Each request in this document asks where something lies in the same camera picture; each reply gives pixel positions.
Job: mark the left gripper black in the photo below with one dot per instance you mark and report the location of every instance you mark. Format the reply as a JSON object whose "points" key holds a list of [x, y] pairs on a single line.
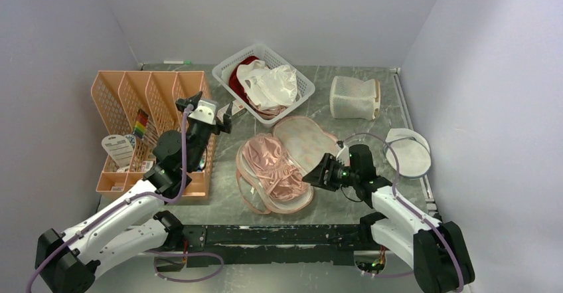
{"points": [[227, 123]]}

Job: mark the cylindrical white mesh laundry bag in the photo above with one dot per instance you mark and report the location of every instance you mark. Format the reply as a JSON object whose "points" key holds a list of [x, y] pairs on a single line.
{"points": [[352, 98]]}

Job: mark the white paper tag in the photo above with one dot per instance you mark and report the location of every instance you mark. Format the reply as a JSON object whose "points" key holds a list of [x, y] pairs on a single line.
{"points": [[119, 148]]}

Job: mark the orange plastic file organizer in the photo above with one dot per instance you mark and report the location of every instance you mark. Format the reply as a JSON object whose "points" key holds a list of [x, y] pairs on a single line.
{"points": [[118, 95]]}

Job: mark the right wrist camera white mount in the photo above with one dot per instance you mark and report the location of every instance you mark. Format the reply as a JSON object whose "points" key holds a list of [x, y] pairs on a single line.
{"points": [[343, 152]]}

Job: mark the small white red box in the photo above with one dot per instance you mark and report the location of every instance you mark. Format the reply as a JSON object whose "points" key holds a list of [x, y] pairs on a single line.
{"points": [[236, 111]]}

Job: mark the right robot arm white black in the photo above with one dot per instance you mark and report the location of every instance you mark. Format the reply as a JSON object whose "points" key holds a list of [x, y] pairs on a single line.
{"points": [[435, 251]]}

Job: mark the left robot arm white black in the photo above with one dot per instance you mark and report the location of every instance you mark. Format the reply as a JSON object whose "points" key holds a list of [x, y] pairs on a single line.
{"points": [[136, 222]]}

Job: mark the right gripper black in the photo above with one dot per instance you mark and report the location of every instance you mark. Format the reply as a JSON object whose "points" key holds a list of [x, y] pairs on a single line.
{"points": [[320, 177]]}

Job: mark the white plastic laundry basket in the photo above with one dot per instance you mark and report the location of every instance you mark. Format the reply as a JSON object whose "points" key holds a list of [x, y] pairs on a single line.
{"points": [[224, 69]]}

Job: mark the pink satin bra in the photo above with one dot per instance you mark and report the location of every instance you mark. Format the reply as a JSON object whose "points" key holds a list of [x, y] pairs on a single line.
{"points": [[269, 161]]}

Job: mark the white satin garment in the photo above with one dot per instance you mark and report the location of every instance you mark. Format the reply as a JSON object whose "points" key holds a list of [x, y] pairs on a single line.
{"points": [[267, 88]]}

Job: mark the red velvet garment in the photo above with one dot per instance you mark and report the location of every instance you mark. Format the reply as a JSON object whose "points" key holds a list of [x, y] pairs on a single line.
{"points": [[234, 83]]}

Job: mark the white green marker pen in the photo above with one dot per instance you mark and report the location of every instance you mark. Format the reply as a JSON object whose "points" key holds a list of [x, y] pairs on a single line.
{"points": [[177, 62]]}

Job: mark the small items in organizer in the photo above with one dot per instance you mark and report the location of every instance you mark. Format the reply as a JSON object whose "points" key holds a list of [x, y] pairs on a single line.
{"points": [[146, 165]]}

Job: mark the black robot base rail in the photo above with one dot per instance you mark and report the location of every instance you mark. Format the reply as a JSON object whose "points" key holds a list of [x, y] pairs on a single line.
{"points": [[340, 244]]}

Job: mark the pink beige bra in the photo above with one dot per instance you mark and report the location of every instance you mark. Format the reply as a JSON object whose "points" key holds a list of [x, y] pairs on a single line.
{"points": [[269, 114]]}

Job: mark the rainbow colour swatch card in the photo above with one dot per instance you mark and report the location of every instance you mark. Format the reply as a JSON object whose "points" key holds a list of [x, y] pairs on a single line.
{"points": [[140, 125]]}

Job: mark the left wrist camera silver box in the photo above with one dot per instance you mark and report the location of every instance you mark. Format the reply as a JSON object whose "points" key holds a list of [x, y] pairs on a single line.
{"points": [[205, 111]]}

